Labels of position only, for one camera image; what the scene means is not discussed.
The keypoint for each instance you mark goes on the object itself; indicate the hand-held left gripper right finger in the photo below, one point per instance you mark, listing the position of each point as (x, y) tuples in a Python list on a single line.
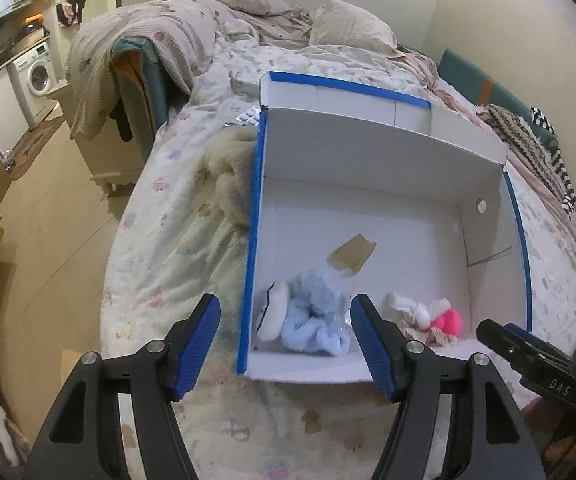
[(375, 350)]

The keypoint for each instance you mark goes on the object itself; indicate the teal headboard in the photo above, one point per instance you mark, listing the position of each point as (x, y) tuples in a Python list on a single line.
[(467, 75)]

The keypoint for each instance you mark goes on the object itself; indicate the pink pompom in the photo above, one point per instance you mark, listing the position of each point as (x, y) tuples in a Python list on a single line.
[(448, 321)]

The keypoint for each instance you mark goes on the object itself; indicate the brown door mat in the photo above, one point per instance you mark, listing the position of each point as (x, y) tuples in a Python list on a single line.
[(35, 147)]

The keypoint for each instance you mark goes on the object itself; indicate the black hanging cloth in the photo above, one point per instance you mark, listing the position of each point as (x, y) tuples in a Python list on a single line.
[(122, 122)]

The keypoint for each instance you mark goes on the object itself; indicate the brown paper piece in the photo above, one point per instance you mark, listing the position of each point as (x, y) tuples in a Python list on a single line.
[(352, 255)]

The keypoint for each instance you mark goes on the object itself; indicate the teal and orange hanging cloths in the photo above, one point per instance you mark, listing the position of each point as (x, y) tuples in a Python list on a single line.
[(140, 90)]

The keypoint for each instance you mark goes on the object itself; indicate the silver blister pack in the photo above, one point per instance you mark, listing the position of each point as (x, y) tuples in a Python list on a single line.
[(245, 117)]

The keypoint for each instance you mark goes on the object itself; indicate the black and white striped cloth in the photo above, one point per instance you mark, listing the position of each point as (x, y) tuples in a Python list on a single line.
[(570, 195)]

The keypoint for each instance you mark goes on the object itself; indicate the bed with printed sheet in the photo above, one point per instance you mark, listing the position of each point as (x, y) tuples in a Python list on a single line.
[(178, 220)]

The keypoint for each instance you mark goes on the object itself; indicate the beige pillow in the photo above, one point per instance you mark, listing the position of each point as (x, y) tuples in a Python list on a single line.
[(352, 27)]

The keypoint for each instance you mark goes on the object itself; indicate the knit patterned blanket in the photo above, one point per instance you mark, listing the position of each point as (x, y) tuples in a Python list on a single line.
[(522, 145)]

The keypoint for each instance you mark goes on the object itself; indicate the pink cloth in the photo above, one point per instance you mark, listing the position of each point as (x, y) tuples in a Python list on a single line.
[(432, 80)]

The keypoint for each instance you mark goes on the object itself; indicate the person's right hand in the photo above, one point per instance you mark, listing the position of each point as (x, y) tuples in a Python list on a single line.
[(565, 452)]

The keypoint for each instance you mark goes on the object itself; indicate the hanging dark clothes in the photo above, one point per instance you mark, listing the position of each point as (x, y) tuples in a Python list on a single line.
[(73, 2)]

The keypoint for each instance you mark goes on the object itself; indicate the beige patterned quilt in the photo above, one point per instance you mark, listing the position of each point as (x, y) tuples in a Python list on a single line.
[(168, 25)]

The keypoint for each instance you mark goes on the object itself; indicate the cream fluffy cloth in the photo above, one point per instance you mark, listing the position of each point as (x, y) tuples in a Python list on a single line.
[(233, 180)]

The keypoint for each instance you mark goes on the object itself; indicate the blue and white cardboard box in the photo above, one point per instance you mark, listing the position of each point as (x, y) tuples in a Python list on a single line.
[(392, 220)]

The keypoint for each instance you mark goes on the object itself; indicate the white sock with black trim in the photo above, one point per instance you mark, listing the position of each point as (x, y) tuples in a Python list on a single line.
[(273, 315)]

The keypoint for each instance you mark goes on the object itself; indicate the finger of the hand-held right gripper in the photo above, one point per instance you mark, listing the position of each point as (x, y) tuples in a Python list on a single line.
[(500, 342), (542, 347)]

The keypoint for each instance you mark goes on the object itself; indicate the light blue fluffy plush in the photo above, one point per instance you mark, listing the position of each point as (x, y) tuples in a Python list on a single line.
[(313, 310)]

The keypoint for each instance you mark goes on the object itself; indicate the white wooden crib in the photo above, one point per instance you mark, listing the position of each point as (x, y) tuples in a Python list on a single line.
[(113, 160)]

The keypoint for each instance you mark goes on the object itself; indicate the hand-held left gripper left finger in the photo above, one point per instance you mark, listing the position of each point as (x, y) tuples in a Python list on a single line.
[(200, 340)]

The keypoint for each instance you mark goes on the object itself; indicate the white washing machine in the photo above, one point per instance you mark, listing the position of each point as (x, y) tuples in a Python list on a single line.
[(35, 77)]

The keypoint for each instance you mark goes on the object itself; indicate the cream white small plush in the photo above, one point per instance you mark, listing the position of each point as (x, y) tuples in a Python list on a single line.
[(410, 310)]

